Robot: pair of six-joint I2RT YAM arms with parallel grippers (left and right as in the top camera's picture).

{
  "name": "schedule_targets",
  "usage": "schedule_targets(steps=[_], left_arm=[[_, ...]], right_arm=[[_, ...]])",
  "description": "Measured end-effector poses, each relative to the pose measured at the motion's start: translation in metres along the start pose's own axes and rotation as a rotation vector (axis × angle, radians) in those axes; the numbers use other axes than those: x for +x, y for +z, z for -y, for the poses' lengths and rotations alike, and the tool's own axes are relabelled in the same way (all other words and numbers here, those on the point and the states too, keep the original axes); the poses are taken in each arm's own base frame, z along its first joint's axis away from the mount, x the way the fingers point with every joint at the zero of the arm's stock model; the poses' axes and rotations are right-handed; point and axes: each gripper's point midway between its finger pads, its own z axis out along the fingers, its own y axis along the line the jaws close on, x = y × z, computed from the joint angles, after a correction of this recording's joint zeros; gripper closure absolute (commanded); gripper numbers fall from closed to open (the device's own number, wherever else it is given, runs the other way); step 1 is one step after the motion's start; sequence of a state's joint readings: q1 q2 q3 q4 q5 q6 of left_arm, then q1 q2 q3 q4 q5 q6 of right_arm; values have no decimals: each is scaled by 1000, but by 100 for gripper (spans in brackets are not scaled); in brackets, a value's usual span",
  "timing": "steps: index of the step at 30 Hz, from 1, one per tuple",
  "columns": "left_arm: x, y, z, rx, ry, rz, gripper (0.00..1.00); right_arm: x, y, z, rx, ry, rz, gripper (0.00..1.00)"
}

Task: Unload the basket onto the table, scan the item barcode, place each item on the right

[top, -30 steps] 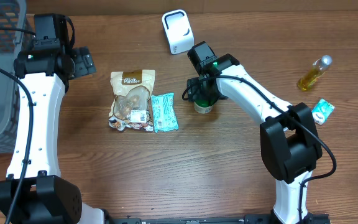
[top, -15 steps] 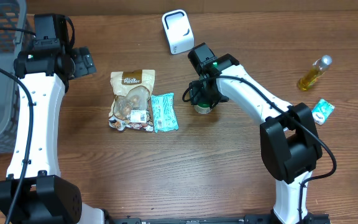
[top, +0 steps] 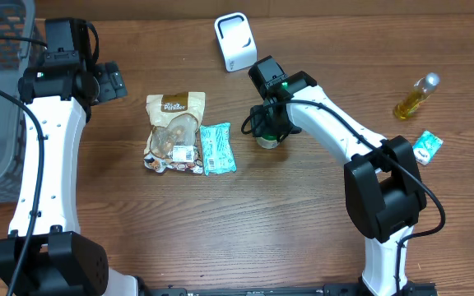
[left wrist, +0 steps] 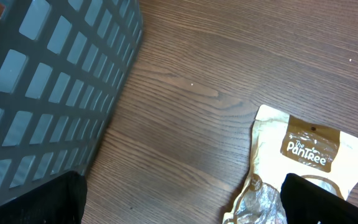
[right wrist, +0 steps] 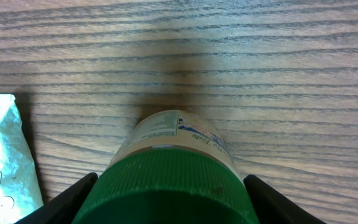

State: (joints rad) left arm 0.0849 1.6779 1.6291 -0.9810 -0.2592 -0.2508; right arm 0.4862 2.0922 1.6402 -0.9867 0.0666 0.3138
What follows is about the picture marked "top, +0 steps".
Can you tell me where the green white Knorr jar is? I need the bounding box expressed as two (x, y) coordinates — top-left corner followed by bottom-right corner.
(256, 135), (279, 150)

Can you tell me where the teal wet wipes packet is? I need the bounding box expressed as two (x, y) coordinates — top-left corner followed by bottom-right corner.
(200, 123), (236, 176)

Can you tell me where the brown white snack bag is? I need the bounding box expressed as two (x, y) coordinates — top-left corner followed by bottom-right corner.
(144, 92), (206, 174)

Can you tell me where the yellow Vim bottle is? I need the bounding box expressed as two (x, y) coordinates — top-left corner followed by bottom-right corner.
(393, 72), (440, 120)

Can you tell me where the green tissue pack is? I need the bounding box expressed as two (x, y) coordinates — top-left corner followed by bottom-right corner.
(412, 130), (444, 165)

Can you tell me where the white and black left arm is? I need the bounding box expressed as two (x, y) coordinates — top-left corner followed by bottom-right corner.
(0, 18), (147, 295)

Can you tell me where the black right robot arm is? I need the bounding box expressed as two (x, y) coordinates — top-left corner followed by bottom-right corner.
(245, 56), (437, 295)

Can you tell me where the white barcode scanner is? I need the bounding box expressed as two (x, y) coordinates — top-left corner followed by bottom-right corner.
(214, 12), (258, 72)

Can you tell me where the grey plastic mesh basket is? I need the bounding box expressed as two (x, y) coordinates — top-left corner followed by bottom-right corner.
(0, 0), (44, 202)

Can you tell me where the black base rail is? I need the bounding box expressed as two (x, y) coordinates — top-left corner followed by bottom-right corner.
(137, 281), (439, 296)

